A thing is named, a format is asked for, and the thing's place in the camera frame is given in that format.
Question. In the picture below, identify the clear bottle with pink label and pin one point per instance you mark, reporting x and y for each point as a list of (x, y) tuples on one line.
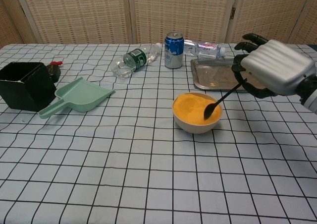
[(205, 49)]

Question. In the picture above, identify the blue soda can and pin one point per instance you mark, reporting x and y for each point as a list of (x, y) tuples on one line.
[(173, 50)]

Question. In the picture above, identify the white bowl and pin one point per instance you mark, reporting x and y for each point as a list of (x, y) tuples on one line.
[(195, 129)]

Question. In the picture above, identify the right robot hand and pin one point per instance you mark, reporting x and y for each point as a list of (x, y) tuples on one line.
[(277, 65)]

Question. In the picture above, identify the dark bottle with red cap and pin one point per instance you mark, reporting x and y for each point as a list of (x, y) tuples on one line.
[(53, 71)]

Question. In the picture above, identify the woven folding screen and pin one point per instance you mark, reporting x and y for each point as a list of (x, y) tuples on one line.
[(74, 11)]

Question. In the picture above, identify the black square box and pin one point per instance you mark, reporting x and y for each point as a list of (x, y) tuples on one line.
[(29, 95)]

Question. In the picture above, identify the brass screen hinge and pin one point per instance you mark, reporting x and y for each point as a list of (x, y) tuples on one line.
[(232, 13)]

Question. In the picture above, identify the black spoon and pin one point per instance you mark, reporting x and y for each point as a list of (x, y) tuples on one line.
[(209, 111)]

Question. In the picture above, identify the clear bottle with green label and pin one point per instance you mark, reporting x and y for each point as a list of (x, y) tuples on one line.
[(135, 59)]

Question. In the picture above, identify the blue checked tablecloth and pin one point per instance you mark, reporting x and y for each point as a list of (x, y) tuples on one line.
[(123, 159)]

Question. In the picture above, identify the metal tray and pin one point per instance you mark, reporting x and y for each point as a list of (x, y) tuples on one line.
[(210, 72)]

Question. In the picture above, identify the green plastic dustpan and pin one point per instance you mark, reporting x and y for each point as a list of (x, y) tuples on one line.
[(81, 95)]

